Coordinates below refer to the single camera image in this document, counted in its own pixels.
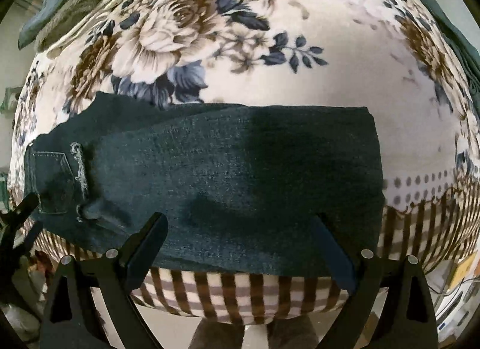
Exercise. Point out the floral and plaid fleece blanket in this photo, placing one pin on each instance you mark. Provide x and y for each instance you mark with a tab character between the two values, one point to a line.
386	55

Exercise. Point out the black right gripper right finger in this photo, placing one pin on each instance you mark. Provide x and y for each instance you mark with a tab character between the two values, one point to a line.
407	319

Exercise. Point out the dark green cloth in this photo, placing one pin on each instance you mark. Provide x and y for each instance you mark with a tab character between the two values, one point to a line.
465	52

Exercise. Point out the white appliance with yellow label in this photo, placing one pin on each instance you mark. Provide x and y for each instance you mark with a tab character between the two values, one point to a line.
454	288

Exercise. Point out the dark blue denim pants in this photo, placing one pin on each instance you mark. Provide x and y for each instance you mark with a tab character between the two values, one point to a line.
241	186

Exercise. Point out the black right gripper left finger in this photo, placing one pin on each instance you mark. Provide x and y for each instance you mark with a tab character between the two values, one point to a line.
71	319

